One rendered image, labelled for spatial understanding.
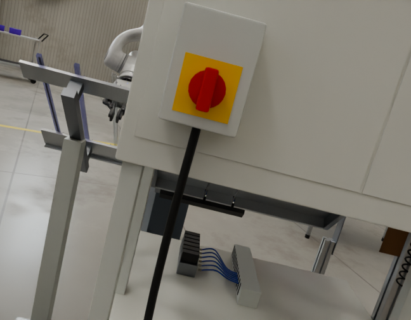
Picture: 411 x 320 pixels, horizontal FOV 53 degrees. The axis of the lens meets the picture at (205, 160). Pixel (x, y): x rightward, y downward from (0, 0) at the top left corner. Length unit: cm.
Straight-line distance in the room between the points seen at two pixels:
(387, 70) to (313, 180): 18
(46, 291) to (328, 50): 133
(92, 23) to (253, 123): 1039
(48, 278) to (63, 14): 956
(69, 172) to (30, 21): 953
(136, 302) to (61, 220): 61
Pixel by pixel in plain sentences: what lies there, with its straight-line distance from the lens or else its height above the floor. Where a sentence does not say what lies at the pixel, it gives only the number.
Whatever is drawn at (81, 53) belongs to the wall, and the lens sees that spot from 1090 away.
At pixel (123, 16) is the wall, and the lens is 1099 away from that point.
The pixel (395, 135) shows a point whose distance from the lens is 62.
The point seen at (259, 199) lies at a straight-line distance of 158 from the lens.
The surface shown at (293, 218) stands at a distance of 162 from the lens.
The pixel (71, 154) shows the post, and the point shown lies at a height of 77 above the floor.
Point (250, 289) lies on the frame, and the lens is 107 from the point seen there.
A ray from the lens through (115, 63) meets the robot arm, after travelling 156.
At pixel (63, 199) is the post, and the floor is 61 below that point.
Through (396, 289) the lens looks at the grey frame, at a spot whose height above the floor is 73.
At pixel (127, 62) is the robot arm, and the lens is 156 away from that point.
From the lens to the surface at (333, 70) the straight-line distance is 58.
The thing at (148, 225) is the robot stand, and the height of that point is 35.
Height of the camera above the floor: 116
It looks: 12 degrees down
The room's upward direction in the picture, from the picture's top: 15 degrees clockwise
